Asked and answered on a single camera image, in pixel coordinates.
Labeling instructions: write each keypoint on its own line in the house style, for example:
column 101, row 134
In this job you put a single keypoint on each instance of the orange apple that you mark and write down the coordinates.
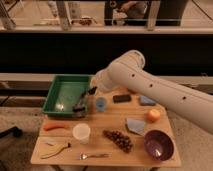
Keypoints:
column 153, row 115

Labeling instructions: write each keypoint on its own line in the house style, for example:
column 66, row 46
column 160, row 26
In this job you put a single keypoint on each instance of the black rectangular block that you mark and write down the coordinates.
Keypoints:
column 121, row 98

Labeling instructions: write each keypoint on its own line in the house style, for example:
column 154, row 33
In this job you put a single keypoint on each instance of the white plastic cup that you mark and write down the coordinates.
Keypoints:
column 81, row 132

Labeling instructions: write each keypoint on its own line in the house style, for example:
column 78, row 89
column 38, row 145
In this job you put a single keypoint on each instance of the bunch of dark grapes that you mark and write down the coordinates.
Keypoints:
column 122, row 141

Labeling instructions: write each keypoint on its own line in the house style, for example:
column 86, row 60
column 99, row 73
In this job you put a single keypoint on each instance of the person in background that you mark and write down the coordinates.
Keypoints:
column 135, row 11

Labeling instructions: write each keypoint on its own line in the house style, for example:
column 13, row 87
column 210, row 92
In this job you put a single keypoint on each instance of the metal fork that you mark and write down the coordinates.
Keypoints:
column 84, row 156

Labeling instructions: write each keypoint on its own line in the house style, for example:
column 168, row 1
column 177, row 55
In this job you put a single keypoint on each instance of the purple bowl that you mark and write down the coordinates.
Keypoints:
column 158, row 145

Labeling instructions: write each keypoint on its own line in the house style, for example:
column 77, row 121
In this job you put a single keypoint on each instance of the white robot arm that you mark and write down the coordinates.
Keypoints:
column 127, row 71

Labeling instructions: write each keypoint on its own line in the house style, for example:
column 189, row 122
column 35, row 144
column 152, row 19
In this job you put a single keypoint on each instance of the blue plastic cup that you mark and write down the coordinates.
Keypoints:
column 100, row 104

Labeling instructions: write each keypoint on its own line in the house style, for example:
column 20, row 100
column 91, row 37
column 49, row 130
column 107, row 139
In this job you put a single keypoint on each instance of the grey blue cloth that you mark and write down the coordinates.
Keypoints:
column 135, row 126

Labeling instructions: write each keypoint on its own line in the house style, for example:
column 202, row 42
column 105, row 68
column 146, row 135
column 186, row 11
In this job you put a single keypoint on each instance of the wooden table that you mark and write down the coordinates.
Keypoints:
column 114, row 119

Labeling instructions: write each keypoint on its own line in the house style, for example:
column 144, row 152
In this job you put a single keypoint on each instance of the orange carrot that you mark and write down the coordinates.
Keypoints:
column 49, row 127

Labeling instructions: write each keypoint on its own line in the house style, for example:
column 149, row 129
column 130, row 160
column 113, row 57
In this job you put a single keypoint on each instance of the yellow handled pliers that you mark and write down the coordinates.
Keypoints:
column 53, row 150

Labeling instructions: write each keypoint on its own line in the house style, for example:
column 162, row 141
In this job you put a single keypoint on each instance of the blue sponge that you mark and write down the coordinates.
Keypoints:
column 145, row 101

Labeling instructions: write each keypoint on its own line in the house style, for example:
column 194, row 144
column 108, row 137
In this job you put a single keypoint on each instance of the green plastic tray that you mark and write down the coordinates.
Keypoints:
column 63, row 94

